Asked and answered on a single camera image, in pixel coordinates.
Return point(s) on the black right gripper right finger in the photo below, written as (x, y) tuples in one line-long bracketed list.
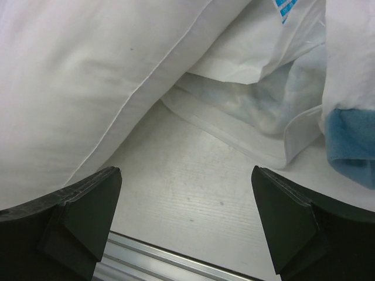
[(311, 236)]

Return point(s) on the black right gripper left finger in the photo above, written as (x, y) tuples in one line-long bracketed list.
[(62, 235)]

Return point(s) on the blue houndstooth pillowcase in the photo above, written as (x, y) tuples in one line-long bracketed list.
[(284, 73)]

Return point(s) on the white pillow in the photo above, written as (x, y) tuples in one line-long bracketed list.
[(77, 76)]

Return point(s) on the aluminium front rail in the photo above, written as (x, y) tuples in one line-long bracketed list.
[(126, 258)]

